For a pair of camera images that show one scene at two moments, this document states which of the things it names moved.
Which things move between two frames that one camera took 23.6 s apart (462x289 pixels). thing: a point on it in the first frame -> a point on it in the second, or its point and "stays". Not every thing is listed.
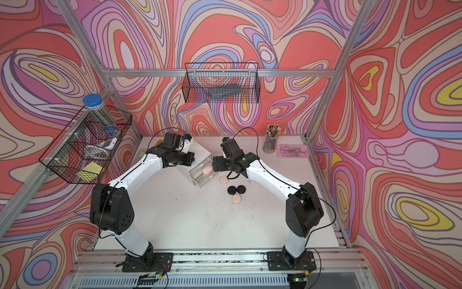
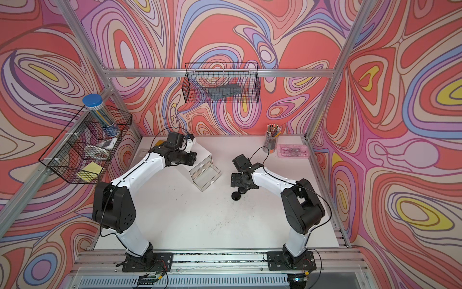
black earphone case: (241, 189) stays
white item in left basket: (109, 144) stays
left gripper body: (181, 158) stays
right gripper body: (224, 164) -> (237, 178)
